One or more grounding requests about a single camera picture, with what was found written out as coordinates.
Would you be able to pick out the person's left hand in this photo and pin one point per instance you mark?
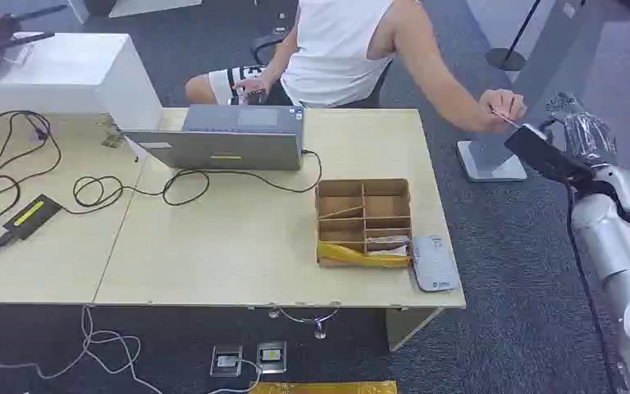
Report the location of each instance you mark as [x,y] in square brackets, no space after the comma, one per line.
[502,107]

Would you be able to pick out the robot right hand grey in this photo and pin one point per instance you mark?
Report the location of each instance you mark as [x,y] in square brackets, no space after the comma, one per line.
[587,133]

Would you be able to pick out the person's right hand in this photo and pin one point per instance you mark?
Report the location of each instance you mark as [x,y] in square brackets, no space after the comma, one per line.
[251,85]

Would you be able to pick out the thin white card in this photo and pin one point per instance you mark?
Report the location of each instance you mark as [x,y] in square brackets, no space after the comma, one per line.
[505,119]

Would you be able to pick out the robot right arm silver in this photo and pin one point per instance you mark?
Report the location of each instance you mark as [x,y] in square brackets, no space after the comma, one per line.
[625,245]

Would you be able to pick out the white base grey column stand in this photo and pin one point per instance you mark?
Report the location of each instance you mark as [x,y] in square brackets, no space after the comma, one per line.
[502,141]

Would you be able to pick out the black box at right wrist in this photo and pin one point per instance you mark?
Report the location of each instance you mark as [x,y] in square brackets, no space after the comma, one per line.
[546,155]

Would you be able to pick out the black stanchion with round base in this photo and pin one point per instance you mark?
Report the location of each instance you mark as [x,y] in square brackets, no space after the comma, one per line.
[508,54]

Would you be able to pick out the grey laptop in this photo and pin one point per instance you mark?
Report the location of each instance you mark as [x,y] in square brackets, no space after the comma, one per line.
[233,138]

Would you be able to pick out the person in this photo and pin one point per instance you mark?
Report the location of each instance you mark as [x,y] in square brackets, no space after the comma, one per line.
[331,49]

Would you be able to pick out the white board on floor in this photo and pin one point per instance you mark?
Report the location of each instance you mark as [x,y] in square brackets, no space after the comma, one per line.
[152,6]

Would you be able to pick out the grey flat pouch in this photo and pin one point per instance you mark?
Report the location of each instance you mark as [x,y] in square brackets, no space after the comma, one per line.
[434,263]

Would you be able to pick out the wooden divided card box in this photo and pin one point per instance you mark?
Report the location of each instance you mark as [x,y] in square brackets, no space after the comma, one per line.
[363,217]

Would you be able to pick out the white cards stack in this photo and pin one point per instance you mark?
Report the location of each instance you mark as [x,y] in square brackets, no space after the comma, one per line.
[388,246]

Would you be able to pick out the white cabinet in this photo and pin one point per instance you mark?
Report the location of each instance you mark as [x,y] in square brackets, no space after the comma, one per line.
[70,76]

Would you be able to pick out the table side panel leg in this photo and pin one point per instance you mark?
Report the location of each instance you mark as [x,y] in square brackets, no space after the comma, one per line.
[410,326]

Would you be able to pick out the black power adapter yellow label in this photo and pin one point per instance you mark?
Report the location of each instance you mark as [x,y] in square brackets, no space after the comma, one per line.
[32,216]

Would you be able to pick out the silver floor socket yellow label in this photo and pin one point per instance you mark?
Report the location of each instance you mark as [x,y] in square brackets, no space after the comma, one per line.
[271,356]

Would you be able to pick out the silver floor socket with plug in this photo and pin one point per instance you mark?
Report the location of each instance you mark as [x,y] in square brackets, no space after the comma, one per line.
[227,360]

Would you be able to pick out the yellow tape on floor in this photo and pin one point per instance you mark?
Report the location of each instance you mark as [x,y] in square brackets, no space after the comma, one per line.
[323,387]

